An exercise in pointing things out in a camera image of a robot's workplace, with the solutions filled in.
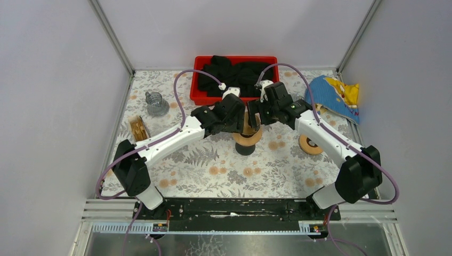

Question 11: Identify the clear glass carafe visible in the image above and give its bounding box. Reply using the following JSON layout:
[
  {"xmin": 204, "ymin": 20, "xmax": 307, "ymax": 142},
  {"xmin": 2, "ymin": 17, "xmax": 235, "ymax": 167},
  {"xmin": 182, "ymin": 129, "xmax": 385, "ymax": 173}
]
[{"xmin": 145, "ymin": 92, "xmax": 170, "ymax": 117}]

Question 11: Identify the black cloth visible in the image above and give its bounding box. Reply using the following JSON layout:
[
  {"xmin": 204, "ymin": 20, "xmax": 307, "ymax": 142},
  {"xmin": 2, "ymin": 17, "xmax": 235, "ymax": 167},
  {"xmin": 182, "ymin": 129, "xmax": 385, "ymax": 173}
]
[{"xmin": 197, "ymin": 55, "xmax": 277, "ymax": 99}]

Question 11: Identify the blue and yellow cloth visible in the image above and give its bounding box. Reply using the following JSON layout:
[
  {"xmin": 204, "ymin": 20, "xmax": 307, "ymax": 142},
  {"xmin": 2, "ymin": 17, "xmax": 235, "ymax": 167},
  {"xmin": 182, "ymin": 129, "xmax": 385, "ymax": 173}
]
[{"xmin": 304, "ymin": 75, "xmax": 360, "ymax": 124}]

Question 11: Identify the dark red glass carafe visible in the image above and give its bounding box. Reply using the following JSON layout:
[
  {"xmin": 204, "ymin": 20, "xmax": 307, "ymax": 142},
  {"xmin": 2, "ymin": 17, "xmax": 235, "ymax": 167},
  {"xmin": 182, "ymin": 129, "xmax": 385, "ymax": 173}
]
[{"xmin": 235, "ymin": 143, "xmax": 255, "ymax": 156}]

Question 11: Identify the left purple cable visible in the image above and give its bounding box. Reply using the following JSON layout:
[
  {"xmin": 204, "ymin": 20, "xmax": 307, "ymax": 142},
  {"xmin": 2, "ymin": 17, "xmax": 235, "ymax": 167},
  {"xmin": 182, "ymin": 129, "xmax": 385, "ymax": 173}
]
[{"xmin": 95, "ymin": 69, "xmax": 227, "ymax": 256}]

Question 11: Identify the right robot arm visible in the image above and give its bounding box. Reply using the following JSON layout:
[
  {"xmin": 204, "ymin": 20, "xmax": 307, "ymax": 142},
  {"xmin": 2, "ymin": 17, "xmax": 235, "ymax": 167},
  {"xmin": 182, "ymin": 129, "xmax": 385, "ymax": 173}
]
[{"xmin": 247, "ymin": 80, "xmax": 383, "ymax": 220}]

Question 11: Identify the orange coffee filter box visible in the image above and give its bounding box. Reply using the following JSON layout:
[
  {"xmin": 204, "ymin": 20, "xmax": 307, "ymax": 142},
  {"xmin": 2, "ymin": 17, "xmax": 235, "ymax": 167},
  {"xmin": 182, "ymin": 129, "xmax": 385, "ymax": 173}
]
[{"xmin": 127, "ymin": 115, "xmax": 152, "ymax": 142}]

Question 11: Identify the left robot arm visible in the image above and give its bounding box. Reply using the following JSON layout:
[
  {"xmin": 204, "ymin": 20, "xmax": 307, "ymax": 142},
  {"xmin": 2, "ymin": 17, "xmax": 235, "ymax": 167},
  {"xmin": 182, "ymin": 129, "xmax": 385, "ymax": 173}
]
[{"xmin": 110, "ymin": 94, "xmax": 246, "ymax": 219}]

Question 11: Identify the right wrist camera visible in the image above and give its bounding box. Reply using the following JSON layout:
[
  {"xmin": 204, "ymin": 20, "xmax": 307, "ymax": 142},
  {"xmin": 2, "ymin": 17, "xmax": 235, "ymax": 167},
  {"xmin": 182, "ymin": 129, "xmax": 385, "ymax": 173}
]
[{"xmin": 255, "ymin": 79, "xmax": 274, "ymax": 102}]

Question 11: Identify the red plastic bin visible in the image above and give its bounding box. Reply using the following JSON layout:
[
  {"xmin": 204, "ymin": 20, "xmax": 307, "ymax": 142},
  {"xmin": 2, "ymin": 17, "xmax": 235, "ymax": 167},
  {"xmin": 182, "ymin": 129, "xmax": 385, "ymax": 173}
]
[{"xmin": 189, "ymin": 55, "xmax": 280, "ymax": 107}]

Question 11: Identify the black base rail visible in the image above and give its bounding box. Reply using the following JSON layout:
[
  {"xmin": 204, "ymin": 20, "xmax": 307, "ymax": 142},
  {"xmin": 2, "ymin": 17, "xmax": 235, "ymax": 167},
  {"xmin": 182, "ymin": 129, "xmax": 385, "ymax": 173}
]
[{"xmin": 133, "ymin": 197, "xmax": 341, "ymax": 234}]

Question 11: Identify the single brown paper filter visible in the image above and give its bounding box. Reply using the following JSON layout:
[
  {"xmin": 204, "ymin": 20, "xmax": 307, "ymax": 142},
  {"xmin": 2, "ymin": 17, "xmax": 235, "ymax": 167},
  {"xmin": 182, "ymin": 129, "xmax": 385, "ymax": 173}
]
[{"xmin": 241, "ymin": 111, "xmax": 261, "ymax": 138}]

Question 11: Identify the wooden ring holder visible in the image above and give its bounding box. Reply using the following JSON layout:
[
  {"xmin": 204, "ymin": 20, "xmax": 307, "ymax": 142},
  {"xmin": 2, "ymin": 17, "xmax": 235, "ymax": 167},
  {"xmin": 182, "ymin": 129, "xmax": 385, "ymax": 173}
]
[
  {"xmin": 232, "ymin": 129, "xmax": 263, "ymax": 147},
  {"xmin": 298, "ymin": 135, "xmax": 324, "ymax": 155}
]

